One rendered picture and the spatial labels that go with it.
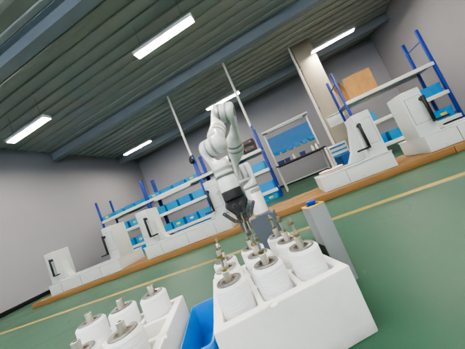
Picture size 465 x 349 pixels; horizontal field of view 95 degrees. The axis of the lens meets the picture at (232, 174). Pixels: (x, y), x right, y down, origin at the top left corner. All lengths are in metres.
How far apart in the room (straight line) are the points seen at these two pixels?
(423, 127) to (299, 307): 2.77
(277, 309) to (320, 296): 0.12
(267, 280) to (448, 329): 0.41
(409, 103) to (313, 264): 2.70
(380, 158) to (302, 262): 2.36
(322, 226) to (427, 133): 2.43
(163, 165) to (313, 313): 10.41
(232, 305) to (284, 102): 9.15
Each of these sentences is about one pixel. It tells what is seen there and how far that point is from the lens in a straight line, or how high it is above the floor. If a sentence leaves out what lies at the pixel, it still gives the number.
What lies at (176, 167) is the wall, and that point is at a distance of 10.49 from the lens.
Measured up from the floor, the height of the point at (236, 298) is 0.22.
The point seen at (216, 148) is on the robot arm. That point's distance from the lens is 0.75.
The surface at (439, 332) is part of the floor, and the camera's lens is 0.77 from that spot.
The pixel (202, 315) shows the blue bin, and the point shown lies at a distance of 1.04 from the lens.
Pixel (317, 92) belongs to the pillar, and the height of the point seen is 2.35.
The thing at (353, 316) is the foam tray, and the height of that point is 0.06.
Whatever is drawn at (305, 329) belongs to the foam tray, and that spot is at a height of 0.09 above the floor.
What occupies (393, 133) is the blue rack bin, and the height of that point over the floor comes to 0.37.
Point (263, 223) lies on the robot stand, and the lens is 1.27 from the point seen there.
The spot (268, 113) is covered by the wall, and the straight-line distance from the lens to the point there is 9.47.
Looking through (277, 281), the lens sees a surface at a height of 0.21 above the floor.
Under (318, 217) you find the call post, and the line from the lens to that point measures 0.90.
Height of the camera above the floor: 0.47
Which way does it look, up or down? 5 degrees up
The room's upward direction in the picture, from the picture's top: 23 degrees counter-clockwise
